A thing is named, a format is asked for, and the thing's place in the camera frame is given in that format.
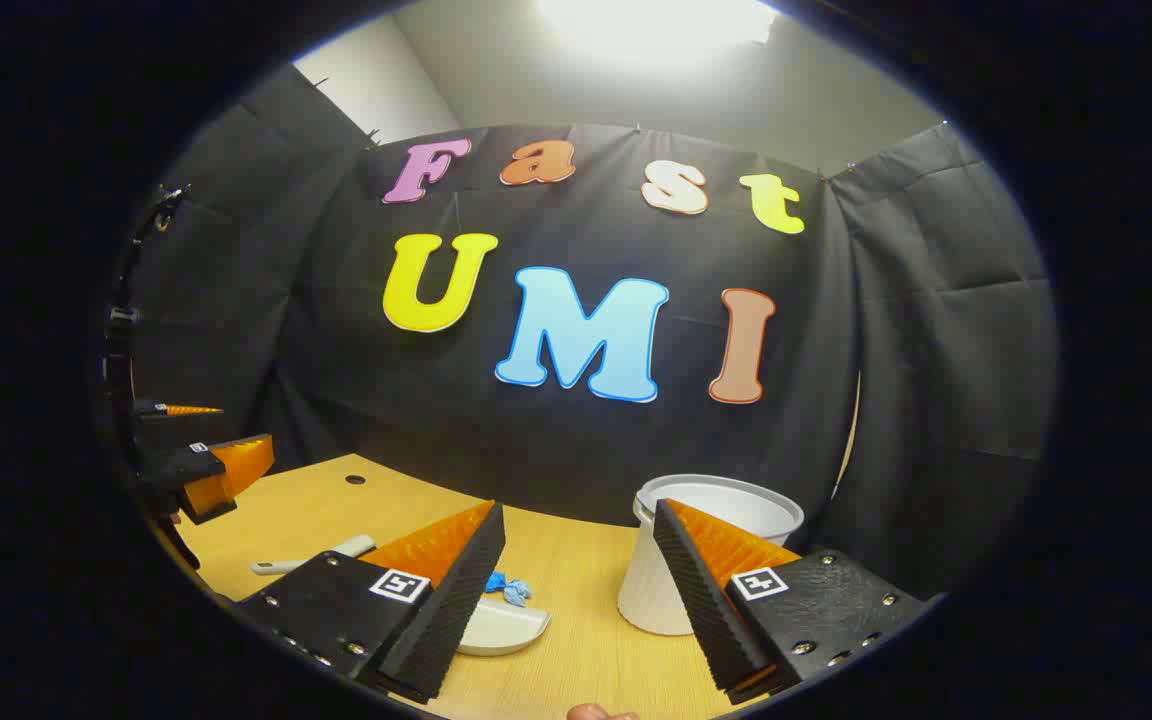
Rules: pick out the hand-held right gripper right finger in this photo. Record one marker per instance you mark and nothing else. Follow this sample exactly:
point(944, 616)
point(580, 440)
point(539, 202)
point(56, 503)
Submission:
point(701, 590)

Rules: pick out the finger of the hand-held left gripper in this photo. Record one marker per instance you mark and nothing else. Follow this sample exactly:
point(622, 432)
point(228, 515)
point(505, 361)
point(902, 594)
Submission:
point(151, 409)
point(171, 465)

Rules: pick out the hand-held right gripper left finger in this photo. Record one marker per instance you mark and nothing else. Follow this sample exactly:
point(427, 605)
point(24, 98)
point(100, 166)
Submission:
point(456, 600)

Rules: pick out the dark blue paper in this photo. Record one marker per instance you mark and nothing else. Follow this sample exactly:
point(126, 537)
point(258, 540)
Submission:
point(494, 581)

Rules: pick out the white ribbed garbage bin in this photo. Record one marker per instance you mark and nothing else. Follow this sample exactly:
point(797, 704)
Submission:
point(658, 590)

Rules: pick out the white dustpan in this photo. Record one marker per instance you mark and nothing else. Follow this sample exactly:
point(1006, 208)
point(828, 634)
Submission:
point(506, 636)

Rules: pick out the light blue paper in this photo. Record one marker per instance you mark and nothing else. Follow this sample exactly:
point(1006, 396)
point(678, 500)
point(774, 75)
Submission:
point(519, 593)

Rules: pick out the small white broom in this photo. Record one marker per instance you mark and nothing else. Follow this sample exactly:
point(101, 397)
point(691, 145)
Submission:
point(348, 547)

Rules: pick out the wooden desktop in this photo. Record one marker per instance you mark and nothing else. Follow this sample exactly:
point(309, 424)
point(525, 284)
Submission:
point(576, 590)

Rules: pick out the ceiling light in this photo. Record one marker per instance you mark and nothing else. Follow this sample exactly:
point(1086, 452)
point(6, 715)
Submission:
point(656, 25)

